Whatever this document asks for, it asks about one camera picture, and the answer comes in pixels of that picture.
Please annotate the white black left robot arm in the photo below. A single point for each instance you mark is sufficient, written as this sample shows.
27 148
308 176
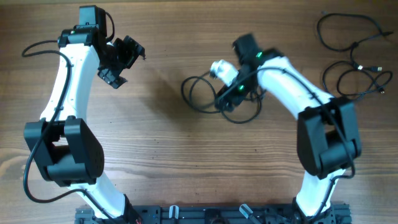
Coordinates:
61 144

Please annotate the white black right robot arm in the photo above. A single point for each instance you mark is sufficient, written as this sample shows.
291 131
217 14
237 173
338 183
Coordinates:
328 138

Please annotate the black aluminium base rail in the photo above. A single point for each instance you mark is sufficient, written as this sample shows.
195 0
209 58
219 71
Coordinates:
275 213

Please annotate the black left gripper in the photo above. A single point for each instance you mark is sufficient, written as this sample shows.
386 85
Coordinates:
132 51

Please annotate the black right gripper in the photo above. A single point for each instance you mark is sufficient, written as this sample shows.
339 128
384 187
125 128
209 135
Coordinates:
236 98

